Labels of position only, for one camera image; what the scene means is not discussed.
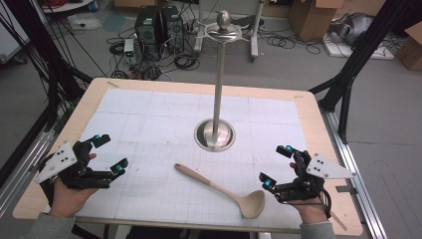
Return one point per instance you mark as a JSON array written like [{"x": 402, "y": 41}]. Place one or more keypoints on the person's right hand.
[{"x": 313, "y": 210}]

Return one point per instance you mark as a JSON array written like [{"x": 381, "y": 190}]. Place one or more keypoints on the grey bag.
[{"x": 355, "y": 28}]

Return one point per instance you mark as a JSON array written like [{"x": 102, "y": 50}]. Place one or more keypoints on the steel utensil stand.
[{"x": 218, "y": 99}]

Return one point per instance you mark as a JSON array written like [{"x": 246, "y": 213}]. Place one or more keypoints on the white metal stand frame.
[{"x": 254, "y": 33}]

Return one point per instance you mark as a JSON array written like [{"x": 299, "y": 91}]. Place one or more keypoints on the black metal frame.
[
  {"x": 351, "y": 66},
  {"x": 49, "y": 66}
]

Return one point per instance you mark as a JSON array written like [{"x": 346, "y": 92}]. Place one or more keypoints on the person's left hand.
[{"x": 71, "y": 200}]

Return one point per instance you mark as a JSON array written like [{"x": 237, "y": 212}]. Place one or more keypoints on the white grid mat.
[{"x": 149, "y": 132}]

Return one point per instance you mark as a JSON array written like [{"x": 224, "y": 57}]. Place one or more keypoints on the beige ladle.
[{"x": 252, "y": 203}]

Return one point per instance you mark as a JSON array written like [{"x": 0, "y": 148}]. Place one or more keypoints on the large cardboard box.
[{"x": 312, "y": 20}]

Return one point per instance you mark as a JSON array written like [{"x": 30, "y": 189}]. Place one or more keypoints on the white flat board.
[{"x": 381, "y": 53}]

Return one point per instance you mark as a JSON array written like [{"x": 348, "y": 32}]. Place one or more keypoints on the small cardboard box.
[{"x": 411, "y": 49}]

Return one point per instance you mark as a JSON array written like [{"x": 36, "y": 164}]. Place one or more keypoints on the black computer tower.
[
  {"x": 147, "y": 30},
  {"x": 174, "y": 28}
]

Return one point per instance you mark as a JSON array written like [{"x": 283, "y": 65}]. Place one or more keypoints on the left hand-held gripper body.
[{"x": 68, "y": 172}]

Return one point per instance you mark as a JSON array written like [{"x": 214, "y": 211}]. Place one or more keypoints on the aluminium rail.
[
  {"x": 26, "y": 159},
  {"x": 358, "y": 186}
]

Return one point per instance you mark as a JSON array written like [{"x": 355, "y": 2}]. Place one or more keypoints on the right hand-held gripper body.
[{"x": 308, "y": 181}]

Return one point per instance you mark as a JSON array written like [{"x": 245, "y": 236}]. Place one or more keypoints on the white power supply unit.
[{"x": 129, "y": 51}]

